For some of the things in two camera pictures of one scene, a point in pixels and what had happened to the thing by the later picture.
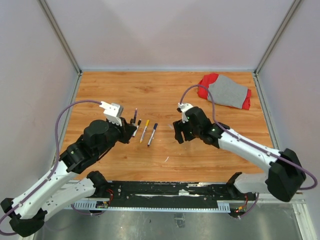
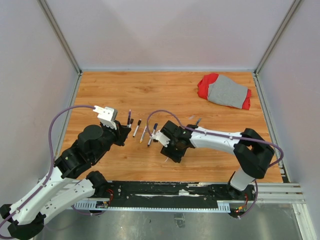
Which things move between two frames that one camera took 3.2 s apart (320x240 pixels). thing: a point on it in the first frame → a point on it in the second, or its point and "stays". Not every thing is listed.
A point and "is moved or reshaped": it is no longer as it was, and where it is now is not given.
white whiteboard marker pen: [138, 124] stays
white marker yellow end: [147, 123] is moved or reshaped
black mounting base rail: [131, 191] stays
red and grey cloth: [225, 91] stays
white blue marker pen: [155, 126] stays
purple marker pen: [136, 110] → [129, 118]
